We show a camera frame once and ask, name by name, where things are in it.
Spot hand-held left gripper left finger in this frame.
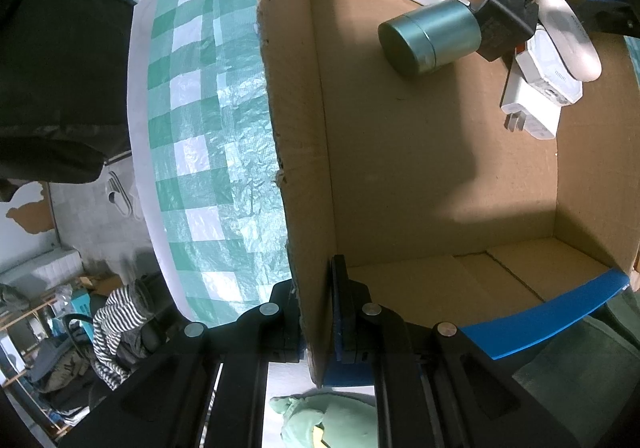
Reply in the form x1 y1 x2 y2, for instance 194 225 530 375
59 281 303 448

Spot white rectangular plug adapter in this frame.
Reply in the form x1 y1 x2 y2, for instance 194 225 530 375
501 68 562 140

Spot black hanging clothing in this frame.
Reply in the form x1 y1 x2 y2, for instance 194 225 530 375
0 0 136 201

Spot white slipper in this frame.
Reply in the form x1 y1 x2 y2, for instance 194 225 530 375
105 172 132 218

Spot teal round tin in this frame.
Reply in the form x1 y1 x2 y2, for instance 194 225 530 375
377 0 482 80

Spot striped cloth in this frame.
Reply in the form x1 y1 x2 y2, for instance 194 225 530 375
90 278 151 389

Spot dark green pants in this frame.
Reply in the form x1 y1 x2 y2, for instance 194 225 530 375
512 288 640 448

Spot white foam box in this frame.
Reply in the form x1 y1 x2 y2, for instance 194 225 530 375
0 248 83 289

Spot blue cardboard box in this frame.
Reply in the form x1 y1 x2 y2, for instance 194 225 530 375
255 0 640 389

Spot white oval case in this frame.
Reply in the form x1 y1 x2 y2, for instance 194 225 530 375
535 0 602 82

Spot light green garment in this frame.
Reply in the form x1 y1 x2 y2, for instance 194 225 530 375
270 387 376 448

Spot dark grey charger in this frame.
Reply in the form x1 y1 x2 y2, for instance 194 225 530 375
472 0 538 62

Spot green checkered plastic tablecloth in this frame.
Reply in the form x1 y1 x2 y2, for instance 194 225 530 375
127 0 301 329

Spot white octagonal box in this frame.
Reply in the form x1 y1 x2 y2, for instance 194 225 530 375
515 26 584 105

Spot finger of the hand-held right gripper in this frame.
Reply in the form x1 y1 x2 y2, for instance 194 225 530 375
582 0 640 36

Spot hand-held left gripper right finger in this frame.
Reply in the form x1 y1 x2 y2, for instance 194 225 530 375
329 254 578 448

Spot teal box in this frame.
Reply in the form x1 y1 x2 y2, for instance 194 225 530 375
65 291 93 329

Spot wooden rack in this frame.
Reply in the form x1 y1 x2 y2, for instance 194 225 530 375
0 288 101 429

